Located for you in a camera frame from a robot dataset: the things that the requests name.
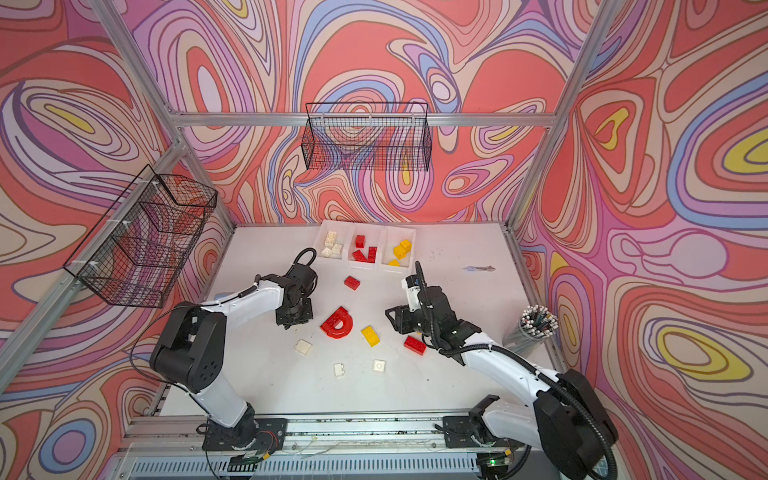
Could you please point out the white plastic bin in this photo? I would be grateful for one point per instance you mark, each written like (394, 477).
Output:
(392, 237)
(344, 235)
(374, 235)

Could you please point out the right white plastic bin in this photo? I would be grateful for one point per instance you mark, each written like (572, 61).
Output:
(392, 237)

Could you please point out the small pen on table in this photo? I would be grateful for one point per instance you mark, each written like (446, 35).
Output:
(488, 268)

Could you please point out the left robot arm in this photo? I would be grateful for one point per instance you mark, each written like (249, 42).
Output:
(190, 350)

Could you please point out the cup of pens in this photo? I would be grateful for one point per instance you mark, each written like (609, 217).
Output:
(536, 324)

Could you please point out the black wire basket left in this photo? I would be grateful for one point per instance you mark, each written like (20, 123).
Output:
(160, 218)

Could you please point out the black wire basket back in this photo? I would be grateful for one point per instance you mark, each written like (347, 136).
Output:
(367, 136)

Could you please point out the middle white plastic bin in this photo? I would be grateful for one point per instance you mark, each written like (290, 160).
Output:
(374, 235)

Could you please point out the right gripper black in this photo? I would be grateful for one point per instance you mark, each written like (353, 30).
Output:
(402, 322)

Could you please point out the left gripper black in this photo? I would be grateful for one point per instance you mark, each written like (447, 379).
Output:
(285, 321)

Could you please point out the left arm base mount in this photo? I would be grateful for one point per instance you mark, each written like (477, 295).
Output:
(242, 449)

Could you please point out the black wire basket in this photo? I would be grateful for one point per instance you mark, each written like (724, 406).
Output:
(160, 218)
(367, 136)

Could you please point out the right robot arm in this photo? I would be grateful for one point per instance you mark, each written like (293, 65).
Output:
(558, 413)

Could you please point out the left white plastic bin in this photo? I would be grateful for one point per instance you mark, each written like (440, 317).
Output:
(344, 235)

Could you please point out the red arch lego piece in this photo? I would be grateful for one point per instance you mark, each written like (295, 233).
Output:
(339, 324)

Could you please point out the cream long lego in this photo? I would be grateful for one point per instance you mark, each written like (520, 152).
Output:
(330, 239)

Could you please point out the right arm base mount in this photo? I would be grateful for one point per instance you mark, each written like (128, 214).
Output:
(503, 458)

